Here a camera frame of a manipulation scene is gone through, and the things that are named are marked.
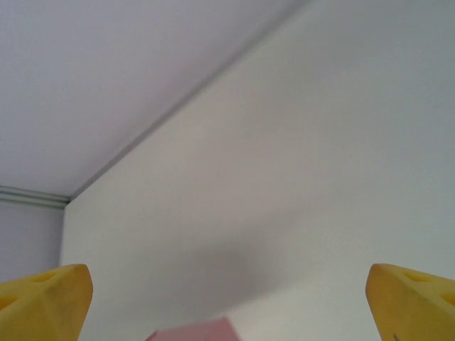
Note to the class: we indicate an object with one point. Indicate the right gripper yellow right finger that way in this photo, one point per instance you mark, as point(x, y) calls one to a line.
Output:
point(412, 309)

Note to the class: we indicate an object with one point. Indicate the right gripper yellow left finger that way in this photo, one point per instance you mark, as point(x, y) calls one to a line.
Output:
point(42, 305)

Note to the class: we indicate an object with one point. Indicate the pink paper box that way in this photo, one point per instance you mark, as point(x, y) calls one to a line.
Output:
point(202, 330)

